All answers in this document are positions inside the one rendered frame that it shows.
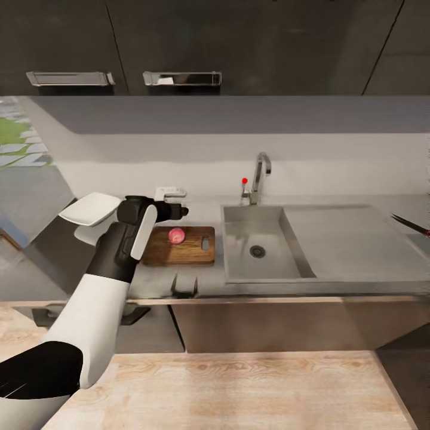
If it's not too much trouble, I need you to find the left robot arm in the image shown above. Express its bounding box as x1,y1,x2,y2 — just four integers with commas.
0,186,189,430

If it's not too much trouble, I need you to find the vidalia onion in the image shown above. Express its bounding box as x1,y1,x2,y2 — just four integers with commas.
168,228,185,244

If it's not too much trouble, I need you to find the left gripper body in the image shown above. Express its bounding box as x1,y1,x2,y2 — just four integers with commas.
158,202,182,222

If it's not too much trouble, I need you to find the cutting board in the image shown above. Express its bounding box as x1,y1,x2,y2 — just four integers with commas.
141,225,215,264

